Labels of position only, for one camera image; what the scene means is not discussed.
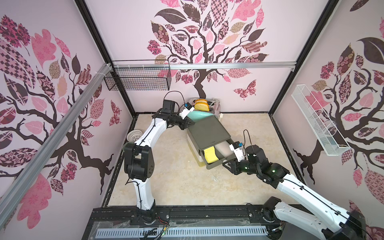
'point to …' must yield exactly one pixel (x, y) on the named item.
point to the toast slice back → (201, 99)
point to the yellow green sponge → (210, 155)
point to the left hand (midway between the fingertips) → (190, 123)
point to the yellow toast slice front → (201, 106)
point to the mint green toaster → (214, 104)
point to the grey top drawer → (221, 161)
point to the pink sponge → (224, 149)
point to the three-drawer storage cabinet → (209, 142)
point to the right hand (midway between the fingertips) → (225, 165)
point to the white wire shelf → (330, 142)
